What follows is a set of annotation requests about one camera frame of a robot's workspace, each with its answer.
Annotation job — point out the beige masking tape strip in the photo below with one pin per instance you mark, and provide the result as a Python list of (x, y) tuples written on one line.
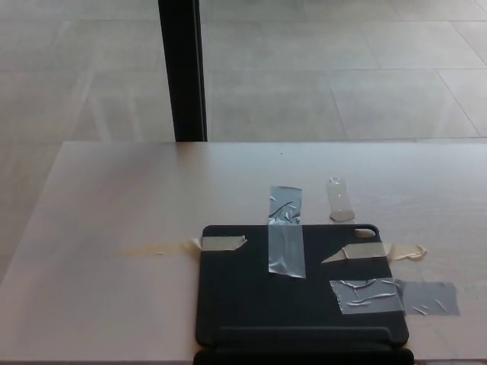
[(367, 251), (220, 243)]

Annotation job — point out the small clear plastic vial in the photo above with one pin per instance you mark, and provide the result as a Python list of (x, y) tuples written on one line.
[(339, 201)]

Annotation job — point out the black folding tablet cover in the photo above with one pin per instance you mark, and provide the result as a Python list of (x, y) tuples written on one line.
[(243, 300)]

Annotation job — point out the wide grey duct tape strip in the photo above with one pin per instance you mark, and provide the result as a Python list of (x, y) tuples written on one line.
[(399, 296)]

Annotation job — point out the long grey duct tape strip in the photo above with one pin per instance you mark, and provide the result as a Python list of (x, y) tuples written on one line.
[(286, 232)]

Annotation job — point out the black vertical frame post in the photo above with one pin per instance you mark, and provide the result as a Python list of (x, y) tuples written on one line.
[(184, 72)]

